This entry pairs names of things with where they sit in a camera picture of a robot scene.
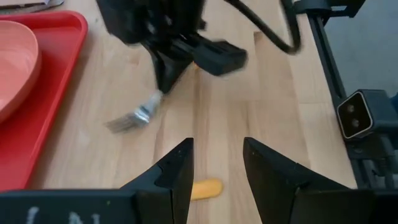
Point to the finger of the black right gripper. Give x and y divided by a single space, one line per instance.
169 65
217 57

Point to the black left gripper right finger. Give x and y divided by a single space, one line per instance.
270 183

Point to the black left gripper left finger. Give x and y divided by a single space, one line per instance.
174 186

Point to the orange plate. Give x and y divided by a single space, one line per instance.
15 62

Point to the red plastic tray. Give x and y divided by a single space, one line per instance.
46 93

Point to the black table-level camera box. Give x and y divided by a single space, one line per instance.
356 115

